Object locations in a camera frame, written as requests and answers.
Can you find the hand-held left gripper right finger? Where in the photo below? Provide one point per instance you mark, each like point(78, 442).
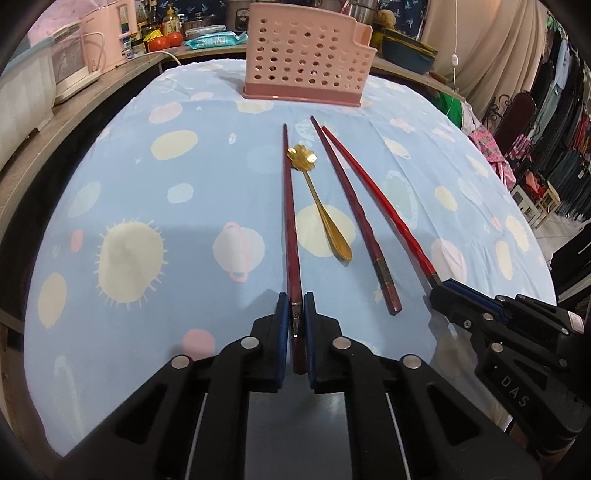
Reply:
point(310, 344)

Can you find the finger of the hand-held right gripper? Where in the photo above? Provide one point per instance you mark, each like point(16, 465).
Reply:
point(531, 310)
point(455, 308)

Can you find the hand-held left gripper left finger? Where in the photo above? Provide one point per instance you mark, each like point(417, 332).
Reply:
point(279, 339)

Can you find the dark maroon chopstick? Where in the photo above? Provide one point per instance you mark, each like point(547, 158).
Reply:
point(290, 221)
point(384, 286)

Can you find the gold flower spoon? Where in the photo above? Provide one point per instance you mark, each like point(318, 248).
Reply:
point(302, 157)

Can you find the pink perforated utensil basket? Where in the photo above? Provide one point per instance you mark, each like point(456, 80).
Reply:
point(295, 50)

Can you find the white stool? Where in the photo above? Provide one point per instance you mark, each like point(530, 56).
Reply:
point(531, 203)

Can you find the pink floral cloth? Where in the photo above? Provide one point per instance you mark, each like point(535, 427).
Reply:
point(489, 147)

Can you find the row of hanging clothes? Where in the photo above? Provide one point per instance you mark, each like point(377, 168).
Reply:
point(572, 138)

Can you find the dark wooden chair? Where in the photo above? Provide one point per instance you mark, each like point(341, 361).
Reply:
point(521, 115)

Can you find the green bag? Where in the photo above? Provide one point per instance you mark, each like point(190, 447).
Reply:
point(455, 110)

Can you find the blue spotted tablecloth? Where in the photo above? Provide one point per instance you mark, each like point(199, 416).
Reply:
point(138, 184)

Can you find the dark blue rectangular basin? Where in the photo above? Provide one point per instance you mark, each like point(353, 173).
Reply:
point(406, 53)

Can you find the beige curtain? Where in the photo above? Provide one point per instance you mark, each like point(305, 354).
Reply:
point(485, 46)

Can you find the yellow rimmed container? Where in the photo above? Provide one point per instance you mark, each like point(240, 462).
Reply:
point(411, 39)

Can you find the brown fuzzy item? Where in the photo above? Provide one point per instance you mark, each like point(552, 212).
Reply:
point(385, 17)

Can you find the blue wet wipes packet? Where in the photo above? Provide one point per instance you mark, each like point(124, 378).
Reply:
point(214, 40)

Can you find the stainless steel steamer pot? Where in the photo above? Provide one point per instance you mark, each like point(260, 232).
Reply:
point(362, 11)

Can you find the red tomato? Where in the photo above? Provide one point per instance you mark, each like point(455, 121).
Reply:
point(158, 43)
point(175, 38)

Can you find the small lidded pot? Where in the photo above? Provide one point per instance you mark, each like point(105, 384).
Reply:
point(198, 22)

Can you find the silver rice cooker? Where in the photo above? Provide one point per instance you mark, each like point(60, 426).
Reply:
point(238, 14)

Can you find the yellow label sauce bottle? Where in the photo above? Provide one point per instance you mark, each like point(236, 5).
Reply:
point(171, 17)

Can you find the blue floral cloth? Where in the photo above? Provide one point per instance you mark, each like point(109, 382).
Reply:
point(203, 7)

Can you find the white countertop appliance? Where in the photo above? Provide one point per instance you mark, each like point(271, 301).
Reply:
point(69, 69)

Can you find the white storage box teal lid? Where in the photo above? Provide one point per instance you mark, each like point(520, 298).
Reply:
point(23, 106)

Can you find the pink kitchen appliance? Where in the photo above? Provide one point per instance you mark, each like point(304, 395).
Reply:
point(106, 37)

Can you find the dark glass bottle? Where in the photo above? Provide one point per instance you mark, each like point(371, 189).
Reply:
point(151, 14)

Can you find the pink floral sheet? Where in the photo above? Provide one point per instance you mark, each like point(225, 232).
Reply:
point(46, 23)

